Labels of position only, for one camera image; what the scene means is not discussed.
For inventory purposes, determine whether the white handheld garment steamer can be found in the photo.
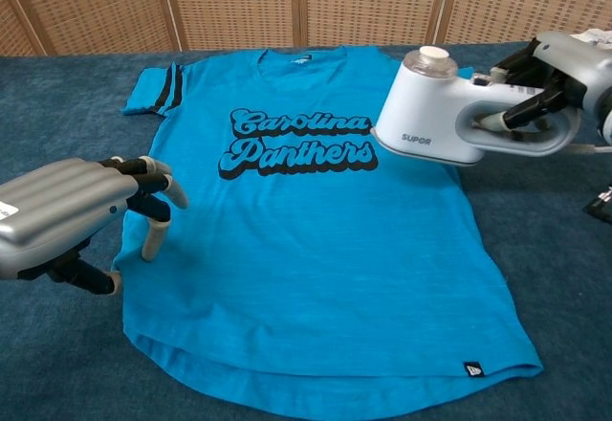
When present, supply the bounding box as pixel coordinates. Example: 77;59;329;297
370;45;582;167

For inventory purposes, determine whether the dark blue carpeted table surface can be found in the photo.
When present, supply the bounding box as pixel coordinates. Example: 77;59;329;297
0;40;612;421

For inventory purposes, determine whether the blue Carolina Panthers t-shirt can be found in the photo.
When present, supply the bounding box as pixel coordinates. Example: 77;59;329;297
112;45;545;421

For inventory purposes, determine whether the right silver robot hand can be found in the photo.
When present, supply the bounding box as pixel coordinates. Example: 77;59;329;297
475;31;612;144

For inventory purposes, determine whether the wicker folding screen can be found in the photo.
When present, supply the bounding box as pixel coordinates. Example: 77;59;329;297
0;0;612;57

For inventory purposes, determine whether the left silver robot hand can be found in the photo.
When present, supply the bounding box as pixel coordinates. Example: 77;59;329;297
0;155;190;297

